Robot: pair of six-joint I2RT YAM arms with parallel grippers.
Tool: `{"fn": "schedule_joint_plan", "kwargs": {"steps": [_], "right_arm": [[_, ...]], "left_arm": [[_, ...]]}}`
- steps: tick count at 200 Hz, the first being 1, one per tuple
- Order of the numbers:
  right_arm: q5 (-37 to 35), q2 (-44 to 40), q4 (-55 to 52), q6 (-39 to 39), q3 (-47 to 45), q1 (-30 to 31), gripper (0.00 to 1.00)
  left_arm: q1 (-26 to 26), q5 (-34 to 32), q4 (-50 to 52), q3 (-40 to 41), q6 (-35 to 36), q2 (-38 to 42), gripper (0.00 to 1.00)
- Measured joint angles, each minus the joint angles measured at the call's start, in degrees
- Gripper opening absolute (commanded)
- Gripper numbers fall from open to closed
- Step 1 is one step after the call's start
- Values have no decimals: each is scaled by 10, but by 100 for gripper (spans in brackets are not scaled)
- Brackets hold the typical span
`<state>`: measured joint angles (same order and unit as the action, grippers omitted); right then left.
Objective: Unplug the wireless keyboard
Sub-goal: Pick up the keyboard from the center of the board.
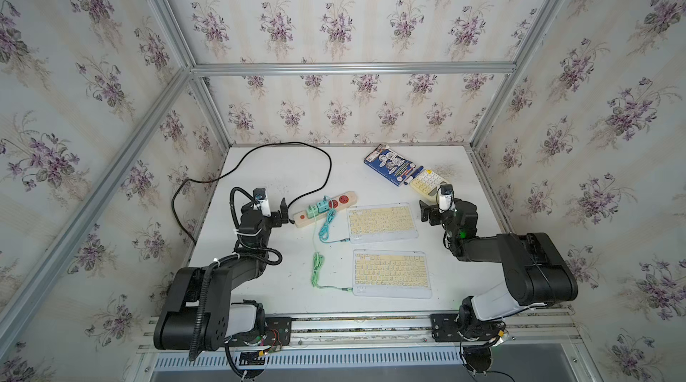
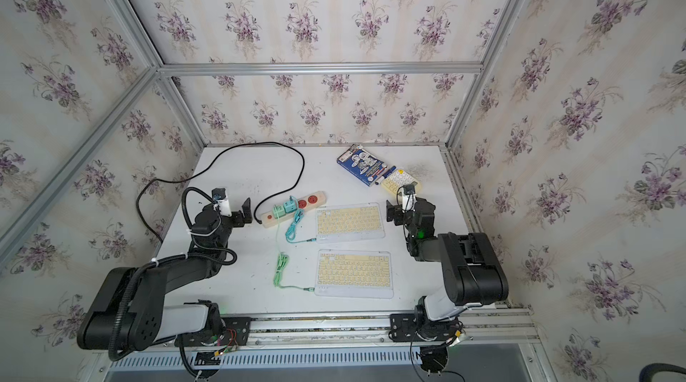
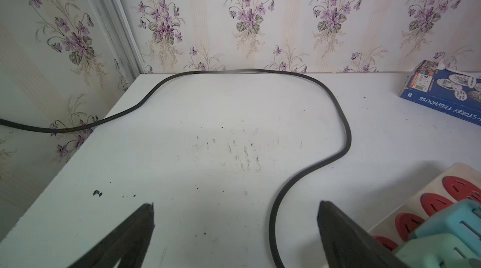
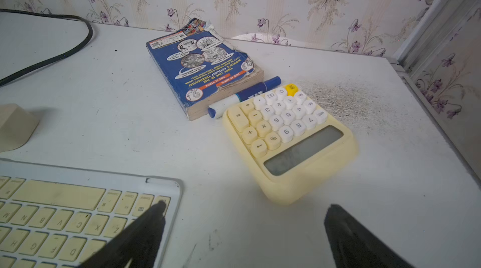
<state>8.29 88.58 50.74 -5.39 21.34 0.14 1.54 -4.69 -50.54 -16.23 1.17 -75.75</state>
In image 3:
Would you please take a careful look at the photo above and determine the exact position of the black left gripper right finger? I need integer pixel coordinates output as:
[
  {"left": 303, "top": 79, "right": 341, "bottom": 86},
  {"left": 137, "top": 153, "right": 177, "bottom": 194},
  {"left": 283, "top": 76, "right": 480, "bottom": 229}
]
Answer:
[{"left": 317, "top": 201, "right": 407, "bottom": 268}]

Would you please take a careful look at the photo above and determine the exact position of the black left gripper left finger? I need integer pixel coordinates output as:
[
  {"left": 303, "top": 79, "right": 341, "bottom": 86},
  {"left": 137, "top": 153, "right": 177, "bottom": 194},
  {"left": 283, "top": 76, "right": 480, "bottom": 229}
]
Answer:
[{"left": 70, "top": 204, "right": 155, "bottom": 267}]

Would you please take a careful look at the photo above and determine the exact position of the light green usb charger plug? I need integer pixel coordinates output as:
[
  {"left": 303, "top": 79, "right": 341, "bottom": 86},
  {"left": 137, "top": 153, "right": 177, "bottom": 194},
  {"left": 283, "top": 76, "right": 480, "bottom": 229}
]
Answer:
[{"left": 394, "top": 234, "right": 480, "bottom": 268}]

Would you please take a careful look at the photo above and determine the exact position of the teal usb charger plug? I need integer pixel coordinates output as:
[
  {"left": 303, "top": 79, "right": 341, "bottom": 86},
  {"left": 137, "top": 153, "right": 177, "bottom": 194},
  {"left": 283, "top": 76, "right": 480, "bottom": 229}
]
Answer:
[{"left": 408, "top": 199, "right": 480, "bottom": 257}]

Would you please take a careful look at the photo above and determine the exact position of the blue treehouse book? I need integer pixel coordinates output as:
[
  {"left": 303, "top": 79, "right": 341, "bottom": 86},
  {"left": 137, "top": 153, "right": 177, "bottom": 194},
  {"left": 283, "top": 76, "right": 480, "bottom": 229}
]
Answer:
[{"left": 400, "top": 60, "right": 480, "bottom": 126}]

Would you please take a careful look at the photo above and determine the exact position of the black power cable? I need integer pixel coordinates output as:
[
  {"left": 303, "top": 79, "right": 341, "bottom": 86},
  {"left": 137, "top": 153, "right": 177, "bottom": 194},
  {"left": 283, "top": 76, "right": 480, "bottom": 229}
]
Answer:
[{"left": 0, "top": 68, "right": 353, "bottom": 268}]

